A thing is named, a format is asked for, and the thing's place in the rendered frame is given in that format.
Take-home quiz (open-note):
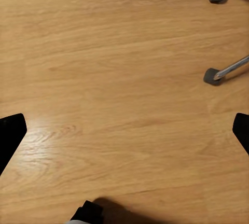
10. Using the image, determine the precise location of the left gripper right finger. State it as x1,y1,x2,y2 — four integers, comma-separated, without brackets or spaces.
232,113,249,155

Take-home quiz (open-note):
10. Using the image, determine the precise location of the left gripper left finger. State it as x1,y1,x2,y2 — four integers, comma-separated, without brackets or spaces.
0,113,27,176

